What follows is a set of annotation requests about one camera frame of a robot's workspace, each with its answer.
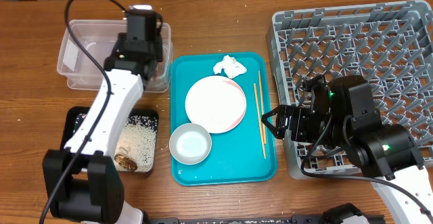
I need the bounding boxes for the teal serving tray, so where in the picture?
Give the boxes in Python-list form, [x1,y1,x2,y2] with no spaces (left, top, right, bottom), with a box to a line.
[170,52,277,186]

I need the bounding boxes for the pink round plate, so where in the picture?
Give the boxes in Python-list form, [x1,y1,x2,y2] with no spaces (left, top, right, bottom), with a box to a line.
[185,75,247,133]

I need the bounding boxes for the clear plastic bin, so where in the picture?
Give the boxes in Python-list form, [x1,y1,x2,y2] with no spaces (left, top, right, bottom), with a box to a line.
[57,20,173,93]

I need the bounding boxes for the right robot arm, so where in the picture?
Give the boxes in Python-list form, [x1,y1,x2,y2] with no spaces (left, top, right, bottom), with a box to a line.
[261,75,432,223]

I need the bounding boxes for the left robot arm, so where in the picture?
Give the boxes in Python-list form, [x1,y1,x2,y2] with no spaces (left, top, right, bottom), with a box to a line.
[39,9,163,223]

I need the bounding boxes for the brown food scrap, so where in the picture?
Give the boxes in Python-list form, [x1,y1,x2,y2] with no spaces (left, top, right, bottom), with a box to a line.
[114,154,137,172]

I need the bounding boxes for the grey dishwasher rack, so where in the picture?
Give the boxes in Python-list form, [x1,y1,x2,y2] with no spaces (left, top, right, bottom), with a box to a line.
[267,1,432,179]

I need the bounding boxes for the black rectangular tray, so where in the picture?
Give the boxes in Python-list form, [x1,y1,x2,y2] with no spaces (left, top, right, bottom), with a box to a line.
[58,106,160,174]

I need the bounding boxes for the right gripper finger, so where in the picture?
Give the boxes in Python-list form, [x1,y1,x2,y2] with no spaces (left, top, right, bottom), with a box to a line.
[261,106,281,126]
[267,125,288,139]

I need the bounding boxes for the crumpled white napkin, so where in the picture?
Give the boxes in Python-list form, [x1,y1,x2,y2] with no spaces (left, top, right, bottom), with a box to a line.
[213,55,247,79]

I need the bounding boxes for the left wooden chopstick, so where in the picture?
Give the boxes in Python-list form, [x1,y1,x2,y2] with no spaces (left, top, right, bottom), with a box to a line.
[253,83,267,160]

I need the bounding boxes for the small grey bowl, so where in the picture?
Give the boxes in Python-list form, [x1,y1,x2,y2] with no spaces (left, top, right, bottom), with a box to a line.
[168,123,212,165]

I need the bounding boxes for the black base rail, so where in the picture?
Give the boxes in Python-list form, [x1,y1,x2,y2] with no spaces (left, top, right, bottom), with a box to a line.
[147,203,386,224]

